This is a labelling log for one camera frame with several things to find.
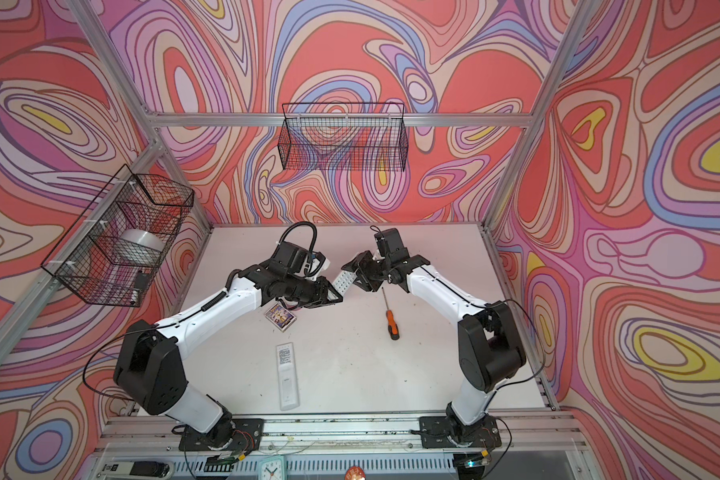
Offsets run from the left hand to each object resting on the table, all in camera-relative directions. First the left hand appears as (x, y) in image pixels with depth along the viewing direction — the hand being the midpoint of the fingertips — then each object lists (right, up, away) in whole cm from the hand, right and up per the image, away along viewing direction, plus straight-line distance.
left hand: (343, 297), depth 79 cm
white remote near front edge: (-14, -26, -1) cm, 30 cm away
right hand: (+1, +5, +5) cm, 7 cm away
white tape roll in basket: (-48, +14, -10) cm, 51 cm away
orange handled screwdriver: (+15, -11, +10) cm, 21 cm away
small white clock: (-16, -37, -12) cm, 42 cm away
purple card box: (-21, -8, +14) cm, 26 cm away
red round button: (+4, -39, -11) cm, 41 cm away
